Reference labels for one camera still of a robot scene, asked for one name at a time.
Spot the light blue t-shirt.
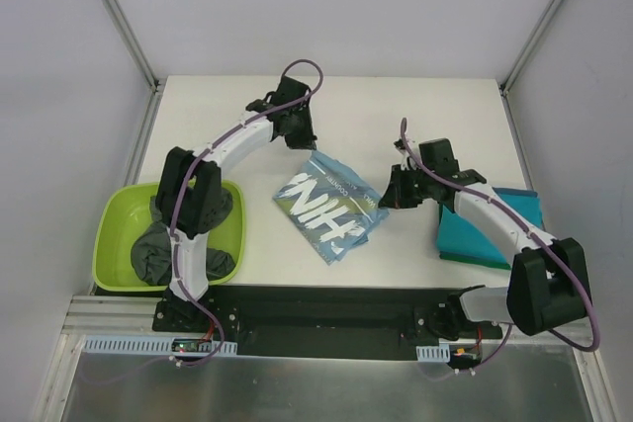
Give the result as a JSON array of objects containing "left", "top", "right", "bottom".
[{"left": 273, "top": 150, "right": 389, "bottom": 265}]

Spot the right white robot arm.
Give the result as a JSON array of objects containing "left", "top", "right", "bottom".
[{"left": 380, "top": 137, "right": 597, "bottom": 338}]

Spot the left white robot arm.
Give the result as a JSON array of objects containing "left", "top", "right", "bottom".
[{"left": 155, "top": 75, "right": 317, "bottom": 332}]

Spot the folded teal t-shirt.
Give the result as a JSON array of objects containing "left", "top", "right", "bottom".
[{"left": 435, "top": 187, "right": 543, "bottom": 262}]

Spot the green plastic basket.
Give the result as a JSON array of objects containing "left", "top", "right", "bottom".
[{"left": 92, "top": 180, "right": 246, "bottom": 294}]

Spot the dark grey t-shirt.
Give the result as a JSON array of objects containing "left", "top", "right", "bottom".
[{"left": 128, "top": 184, "right": 244, "bottom": 287}]

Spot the left aluminium frame post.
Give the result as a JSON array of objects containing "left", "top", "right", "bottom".
[{"left": 73, "top": 0, "right": 167, "bottom": 95}]

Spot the aluminium frame post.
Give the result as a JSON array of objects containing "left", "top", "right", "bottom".
[
  {"left": 73, "top": 0, "right": 167, "bottom": 95},
  {"left": 499, "top": 0, "right": 567, "bottom": 98}
]

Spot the right white cable duct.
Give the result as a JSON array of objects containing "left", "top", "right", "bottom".
[{"left": 415, "top": 343, "right": 451, "bottom": 364}]

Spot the white cable duct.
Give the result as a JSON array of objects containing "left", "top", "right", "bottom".
[
  {"left": 415, "top": 343, "right": 451, "bottom": 364},
  {"left": 83, "top": 335, "right": 238, "bottom": 358}
]

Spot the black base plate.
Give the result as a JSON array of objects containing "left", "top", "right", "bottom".
[{"left": 152, "top": 286, "right": 501, "bottom": 361}]

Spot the right aluminium frame post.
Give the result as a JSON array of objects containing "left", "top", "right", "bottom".
[{"left": 499, "top": 0, "right": 567, "bottom": 98}]

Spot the left white cable duct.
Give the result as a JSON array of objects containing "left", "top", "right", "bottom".
[{"left": 83, "top": 335, "right": 238, "bottom": 358}]

